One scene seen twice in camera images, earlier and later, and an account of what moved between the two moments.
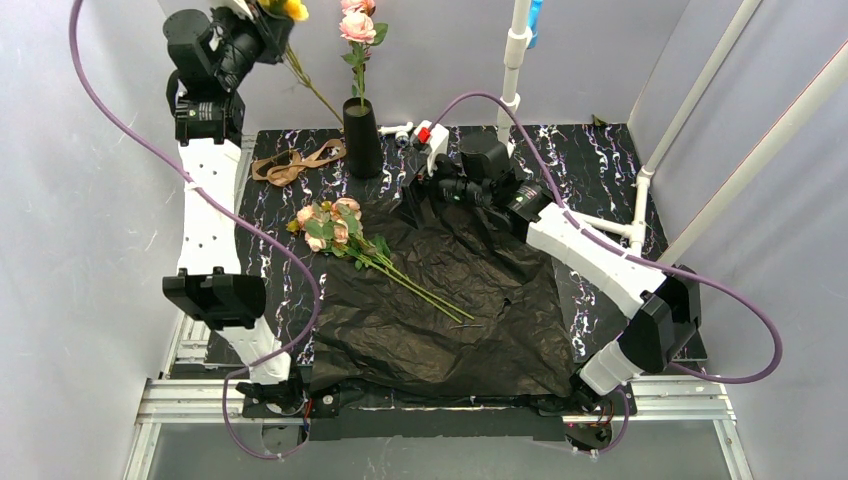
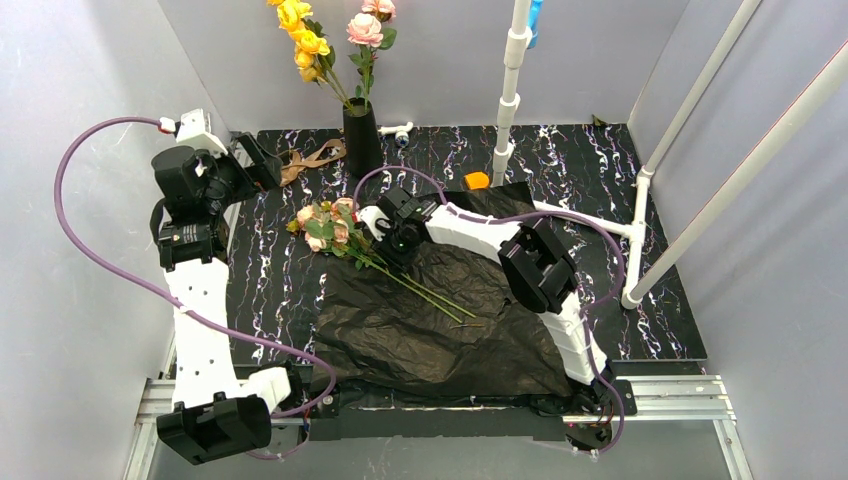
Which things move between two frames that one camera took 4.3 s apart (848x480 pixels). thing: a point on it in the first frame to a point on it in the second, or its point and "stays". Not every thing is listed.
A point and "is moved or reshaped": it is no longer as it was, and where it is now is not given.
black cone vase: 362,138 stays
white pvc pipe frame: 518,37 stays
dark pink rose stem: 359,28 is moved or reshaped
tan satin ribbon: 283,167 stays
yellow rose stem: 298,10 is moved or reshaped
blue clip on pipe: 533,20 stays
